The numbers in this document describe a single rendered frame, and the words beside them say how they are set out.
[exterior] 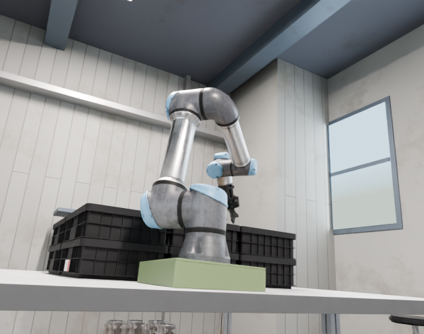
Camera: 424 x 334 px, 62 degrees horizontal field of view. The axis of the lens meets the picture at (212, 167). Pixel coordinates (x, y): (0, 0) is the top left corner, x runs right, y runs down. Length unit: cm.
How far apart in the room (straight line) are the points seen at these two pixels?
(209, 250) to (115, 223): 38
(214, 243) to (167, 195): 21
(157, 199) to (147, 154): 295
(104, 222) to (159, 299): 54
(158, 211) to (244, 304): 40
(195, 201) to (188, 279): 25
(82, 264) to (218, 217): 45
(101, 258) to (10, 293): 56
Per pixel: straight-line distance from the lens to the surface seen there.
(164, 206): 105
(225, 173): 156
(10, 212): 366
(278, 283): 154
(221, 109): 126
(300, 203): 371
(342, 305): 101
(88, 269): 119
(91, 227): 119
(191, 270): 86
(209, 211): 100
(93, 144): 388
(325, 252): 388
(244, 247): 144
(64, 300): 67
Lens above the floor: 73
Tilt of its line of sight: 17 degrees up
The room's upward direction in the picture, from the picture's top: 4 degrees clockwise
